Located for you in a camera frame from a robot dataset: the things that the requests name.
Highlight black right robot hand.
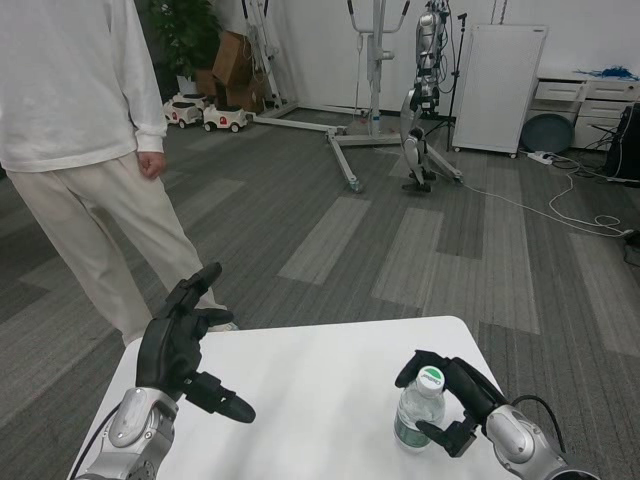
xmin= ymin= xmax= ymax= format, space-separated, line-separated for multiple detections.
xmin=394 ymin=349 xmax=509 ymax=459

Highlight person left hand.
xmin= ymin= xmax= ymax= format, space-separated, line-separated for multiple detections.
xmin=137 ymin=150 xmax=167 ymax=179

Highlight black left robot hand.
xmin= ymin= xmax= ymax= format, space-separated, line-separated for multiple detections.
xmin=135 ymin=262 xmax=257 ymax=425

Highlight clear water bottle green label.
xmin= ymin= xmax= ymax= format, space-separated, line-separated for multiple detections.
xmin=393 ymin=365 xmax=447 ymax=454

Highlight white toy car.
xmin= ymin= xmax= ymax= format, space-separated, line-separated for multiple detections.
xmin=202 ymin=103 xmax=249 ymax=135
xmin=163 ymin=92 xmax=206 ymax=129

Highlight person in white clothes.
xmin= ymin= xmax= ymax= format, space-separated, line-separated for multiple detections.
xmin=0 ymin=0 xmax=236 ymax=346

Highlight low brown cardboard box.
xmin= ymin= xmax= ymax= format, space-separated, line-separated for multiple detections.
xmin=194 ymin=68 xmax=266 ymax=114

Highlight green potted plant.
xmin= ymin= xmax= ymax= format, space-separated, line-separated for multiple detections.
xmin=147 ymin=0 xmax=221 ymax=94

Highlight tall brown cardboard box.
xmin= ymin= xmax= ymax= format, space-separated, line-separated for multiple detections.
xmin=212 ymin=29 xmax=254 ymax=86

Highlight white narrow lift stand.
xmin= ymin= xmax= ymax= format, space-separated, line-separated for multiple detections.
xmin=241 ymin=0 xmax=349 ymax=136

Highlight white wide lift stand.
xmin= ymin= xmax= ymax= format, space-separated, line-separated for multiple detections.
xmin=324 ymin=0 xmax=465 ymax=195

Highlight blue round disc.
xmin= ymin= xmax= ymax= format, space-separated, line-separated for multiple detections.
xmin=519 ymin=113 xmax=575 ymax=154

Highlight black equipment case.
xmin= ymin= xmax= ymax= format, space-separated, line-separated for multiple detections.
xmin=602 ymin=102 xmax=640 ymax=184

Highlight white tall cabinet on wheels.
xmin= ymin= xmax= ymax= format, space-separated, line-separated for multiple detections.
xmin=451 ymin=23 xmax=550 ymax=160

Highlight silver hanging humanoid robot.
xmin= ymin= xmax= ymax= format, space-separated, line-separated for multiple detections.
xmin=399 ymin=0 xmax=451 ymax=194

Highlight white small drawer unit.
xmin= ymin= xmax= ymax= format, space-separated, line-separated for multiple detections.
xmin=534 ymin=74 xmax=589 ymax=144

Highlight white large drawer unit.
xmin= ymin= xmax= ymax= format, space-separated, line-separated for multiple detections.
xmin=572 ymin=78 xmax=640 ymax=150

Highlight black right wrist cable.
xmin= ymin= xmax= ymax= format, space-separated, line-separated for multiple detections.
xmin=509 ymin=394 xmax=569 ymax=451

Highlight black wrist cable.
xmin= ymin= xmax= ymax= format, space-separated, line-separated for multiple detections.
xmin=72 ymin=404 xmax=121 ymax=476
xmin=509 ymin=394 xmax=569 ymax=451

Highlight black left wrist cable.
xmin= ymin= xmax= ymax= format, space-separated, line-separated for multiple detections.
xmin=72 ymin=404 xmax=121 ymax=476

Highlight white floor cable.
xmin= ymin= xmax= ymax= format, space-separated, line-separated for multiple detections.
xmin=459 ymin=154 xmax=634 ymax=239

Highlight blue tangled cords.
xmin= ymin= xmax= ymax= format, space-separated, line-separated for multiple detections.
xmin=574 ymin=64 xmax=640 ymax=81

